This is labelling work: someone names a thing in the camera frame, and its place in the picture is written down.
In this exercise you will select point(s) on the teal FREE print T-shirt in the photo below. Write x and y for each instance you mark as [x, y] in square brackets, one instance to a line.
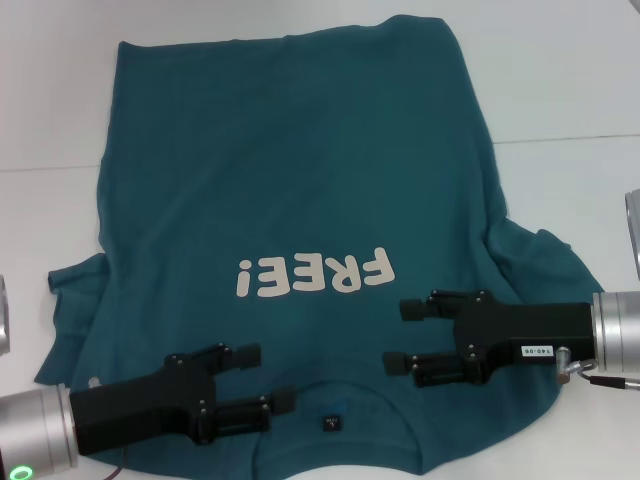
[300, 175]

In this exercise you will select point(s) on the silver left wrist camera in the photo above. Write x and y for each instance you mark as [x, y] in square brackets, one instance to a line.
[3, 315]

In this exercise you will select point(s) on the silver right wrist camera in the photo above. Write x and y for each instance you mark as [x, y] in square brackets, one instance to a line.
[634, 235]

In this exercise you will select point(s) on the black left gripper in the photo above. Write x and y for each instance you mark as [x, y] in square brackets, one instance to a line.
[130, 410]

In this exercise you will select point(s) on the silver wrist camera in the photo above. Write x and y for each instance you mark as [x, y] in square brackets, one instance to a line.
[3, 315]
[634, 235]

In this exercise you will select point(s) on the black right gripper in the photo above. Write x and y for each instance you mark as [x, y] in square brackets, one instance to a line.
[530, 327]

